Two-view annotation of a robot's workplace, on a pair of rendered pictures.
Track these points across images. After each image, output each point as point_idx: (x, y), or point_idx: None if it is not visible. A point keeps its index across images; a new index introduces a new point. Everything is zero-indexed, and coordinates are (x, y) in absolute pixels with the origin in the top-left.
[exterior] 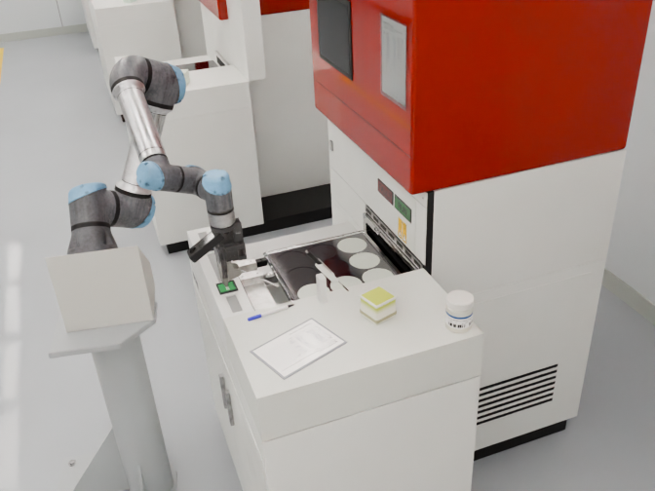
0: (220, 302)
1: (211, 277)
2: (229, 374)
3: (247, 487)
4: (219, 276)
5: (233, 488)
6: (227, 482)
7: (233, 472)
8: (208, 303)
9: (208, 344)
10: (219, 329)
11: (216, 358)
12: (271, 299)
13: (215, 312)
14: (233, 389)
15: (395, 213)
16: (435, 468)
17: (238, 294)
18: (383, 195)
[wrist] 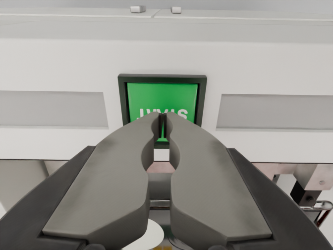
0: (57, 61)
1: (287, 69)
2: (92, 16)
3: (129, 9)
4: (272, 105)
5: (187, 4)
6: (195, 0)
7: (203, 9)
8: (277, 25)
9: (290, 14)
10: (117, 24)
11: (220, 14)
12: (162, 169)
13: (135, 29)
14: (64, 14)
15: None
16: None
17: (99, 137)
18: None
